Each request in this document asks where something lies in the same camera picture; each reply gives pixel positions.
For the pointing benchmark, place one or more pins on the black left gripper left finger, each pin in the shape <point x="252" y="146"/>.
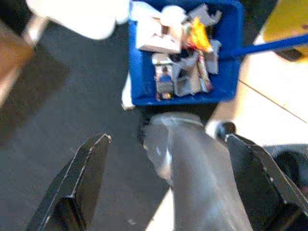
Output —
<point x="79" y="187"/>

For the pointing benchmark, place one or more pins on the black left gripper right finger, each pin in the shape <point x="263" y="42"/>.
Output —
<point x="260" y="192"/>

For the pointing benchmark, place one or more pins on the small printed card package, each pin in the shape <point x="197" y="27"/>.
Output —
<point x="164" y="81"/>

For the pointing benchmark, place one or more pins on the small yellow item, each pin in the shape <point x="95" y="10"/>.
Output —
<point x="197" y="36"/>

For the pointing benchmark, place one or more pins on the small white box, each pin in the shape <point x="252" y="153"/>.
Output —
<point x="156" y="36"/>

